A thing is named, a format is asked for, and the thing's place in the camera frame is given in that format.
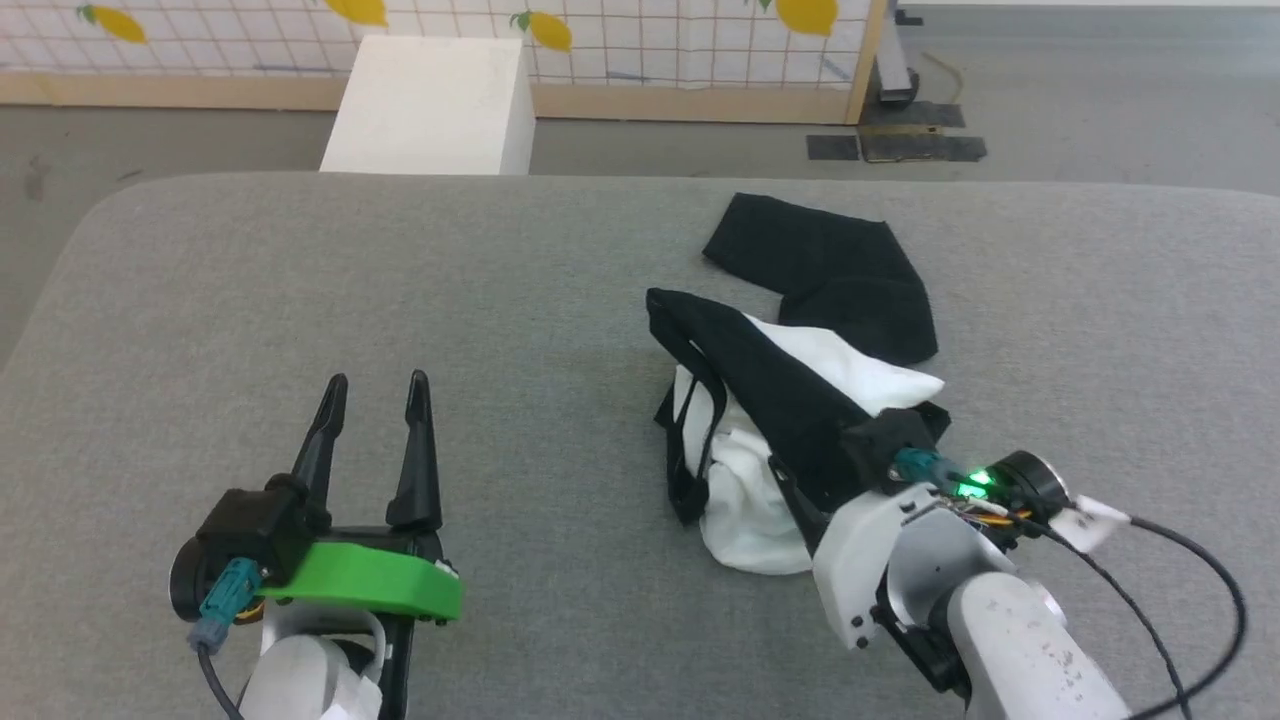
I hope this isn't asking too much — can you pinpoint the white cube box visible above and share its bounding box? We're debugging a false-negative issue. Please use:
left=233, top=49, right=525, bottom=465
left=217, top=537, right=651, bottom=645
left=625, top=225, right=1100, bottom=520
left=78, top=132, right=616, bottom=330
left=319, top=35, right=537, bottom=177

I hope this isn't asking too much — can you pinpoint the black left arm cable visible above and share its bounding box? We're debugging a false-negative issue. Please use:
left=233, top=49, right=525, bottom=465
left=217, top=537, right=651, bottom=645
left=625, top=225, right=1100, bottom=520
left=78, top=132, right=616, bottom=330
left=188, top=557, right=265, bottom=720

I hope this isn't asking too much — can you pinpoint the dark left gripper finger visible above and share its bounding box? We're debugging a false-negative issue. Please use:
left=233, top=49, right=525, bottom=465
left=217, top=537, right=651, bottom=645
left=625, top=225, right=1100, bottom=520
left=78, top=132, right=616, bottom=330
left=384, top=369, right=444, bottom=532
left=288, top=373, right=350, bottom=533

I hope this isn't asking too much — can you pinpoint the white cable label tag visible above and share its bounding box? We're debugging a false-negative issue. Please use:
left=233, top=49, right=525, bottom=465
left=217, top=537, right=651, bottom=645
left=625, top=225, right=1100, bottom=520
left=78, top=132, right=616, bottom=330
left=1057, top=494, right=1133, bottom=554

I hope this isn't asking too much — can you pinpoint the grey metal stand foot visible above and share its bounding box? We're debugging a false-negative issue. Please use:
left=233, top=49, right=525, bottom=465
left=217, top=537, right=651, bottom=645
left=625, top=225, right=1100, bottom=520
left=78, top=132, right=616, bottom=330
left=874, top=0, right=925, bottom=109

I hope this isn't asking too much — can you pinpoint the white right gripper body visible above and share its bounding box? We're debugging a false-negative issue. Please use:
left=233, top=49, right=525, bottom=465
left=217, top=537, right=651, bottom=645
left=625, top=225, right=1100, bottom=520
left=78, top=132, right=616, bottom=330
left=811, top=478, right=1003, bottom=651

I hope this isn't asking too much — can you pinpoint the grey fabric padded surface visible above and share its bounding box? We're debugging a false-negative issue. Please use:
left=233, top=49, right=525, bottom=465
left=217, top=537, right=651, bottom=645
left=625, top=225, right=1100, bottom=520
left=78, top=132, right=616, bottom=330
left=0, top=171, right=1280, bottom=720

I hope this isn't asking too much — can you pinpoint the lemon print partition screen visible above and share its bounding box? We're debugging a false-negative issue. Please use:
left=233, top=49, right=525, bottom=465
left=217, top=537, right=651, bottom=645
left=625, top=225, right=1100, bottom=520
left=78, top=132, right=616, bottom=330
left=0, top=0, right=889, bottom=126

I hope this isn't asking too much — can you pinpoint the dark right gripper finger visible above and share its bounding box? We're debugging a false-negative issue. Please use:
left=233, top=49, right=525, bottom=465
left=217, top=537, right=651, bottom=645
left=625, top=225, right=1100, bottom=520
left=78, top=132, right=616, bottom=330
left=767, top=455, right=833, bottom=553

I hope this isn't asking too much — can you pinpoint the black and white garment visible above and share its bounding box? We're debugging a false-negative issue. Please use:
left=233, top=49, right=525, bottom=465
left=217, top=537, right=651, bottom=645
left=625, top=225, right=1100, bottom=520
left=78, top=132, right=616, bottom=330
left=645, top=192, right=950, bottom=579

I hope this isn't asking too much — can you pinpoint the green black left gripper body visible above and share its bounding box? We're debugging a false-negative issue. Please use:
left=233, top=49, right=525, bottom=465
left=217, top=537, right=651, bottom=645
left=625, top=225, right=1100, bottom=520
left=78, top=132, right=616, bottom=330
left=262, top=525, right=464, bottom=720

